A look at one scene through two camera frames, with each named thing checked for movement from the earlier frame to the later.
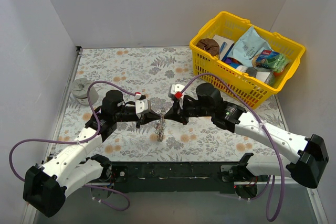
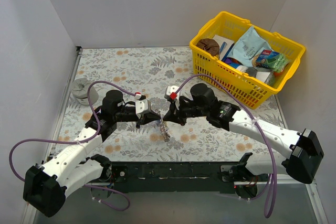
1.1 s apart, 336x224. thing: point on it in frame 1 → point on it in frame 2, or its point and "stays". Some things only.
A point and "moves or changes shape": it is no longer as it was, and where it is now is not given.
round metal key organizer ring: [160, 125] moves or changes shape
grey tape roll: [79, 88] stays
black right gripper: [182, 112] stays
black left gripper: [142, 118] stays
